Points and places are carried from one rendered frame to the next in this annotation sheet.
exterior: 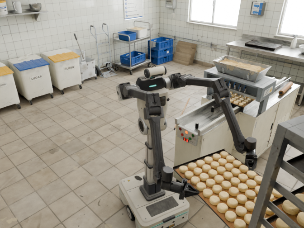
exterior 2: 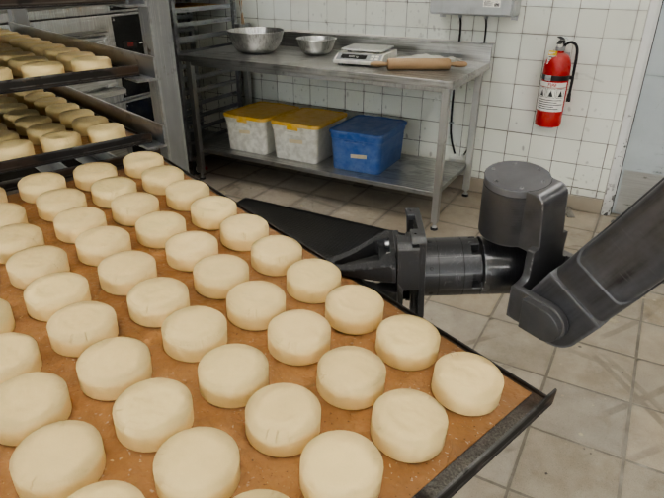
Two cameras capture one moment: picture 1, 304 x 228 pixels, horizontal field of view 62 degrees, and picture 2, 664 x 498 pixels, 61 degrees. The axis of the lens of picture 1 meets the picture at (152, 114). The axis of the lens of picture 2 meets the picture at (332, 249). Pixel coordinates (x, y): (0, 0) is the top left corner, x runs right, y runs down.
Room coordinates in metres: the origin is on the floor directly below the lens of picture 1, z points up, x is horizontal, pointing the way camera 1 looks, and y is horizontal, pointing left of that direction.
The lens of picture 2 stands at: (1.44, -0.37, 1.45)
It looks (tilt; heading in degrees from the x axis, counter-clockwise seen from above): 27 degrees down; 165
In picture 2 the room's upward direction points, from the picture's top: straight up
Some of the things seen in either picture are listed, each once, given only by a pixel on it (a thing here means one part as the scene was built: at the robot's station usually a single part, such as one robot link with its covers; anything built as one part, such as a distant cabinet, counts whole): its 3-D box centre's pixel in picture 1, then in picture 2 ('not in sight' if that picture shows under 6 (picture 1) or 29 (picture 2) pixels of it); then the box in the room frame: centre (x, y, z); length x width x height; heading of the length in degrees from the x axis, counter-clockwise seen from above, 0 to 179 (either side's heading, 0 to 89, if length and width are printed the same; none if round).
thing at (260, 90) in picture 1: (236, 88); not in sight; (2.71, -0.98, 1.01); 0.72 x 0.33 x 0.34; 44
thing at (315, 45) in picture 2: not in sight; (316, 45); (-2.40, 0.57, 0.93); 0.27 x 0.27 x 0.10
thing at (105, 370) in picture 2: (228, 175); (115, 367); (1.08, -0.43, 1.19); 0.05 x 0.05 x 0.02
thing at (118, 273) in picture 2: (233, 191); (127, 272); (0.96, -0.43, 1.20); 0.05 x 0.05 x 0.02
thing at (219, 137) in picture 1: (205, 145); not in sight; (2.36, -0.62, 0.45); 0.70 x 0.34 x 0.90; 134
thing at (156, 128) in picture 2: not in sight; (75, 102); (0.38, -0.54, 1.23); 0.64 x 0.03 x 0.03; 27
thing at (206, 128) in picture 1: (250, 100); not in sight; (2.68, -1.16, 0.87); 2.01 x 0.03 x 0.07; 134
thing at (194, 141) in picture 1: (187, 135); not in sight; (2.11, -0.35, 0.77); 0.24 x 0.04 x 0.14; 44
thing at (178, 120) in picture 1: (229, 92); not in sight; (2.89, -0.96, 0.87); 2.01 x 0.03 x 0.07; 134
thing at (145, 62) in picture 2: not in sight; (64, 46); (0.38, -0.54, 1.32); 0.64 x 0.03 x 0.03; 27
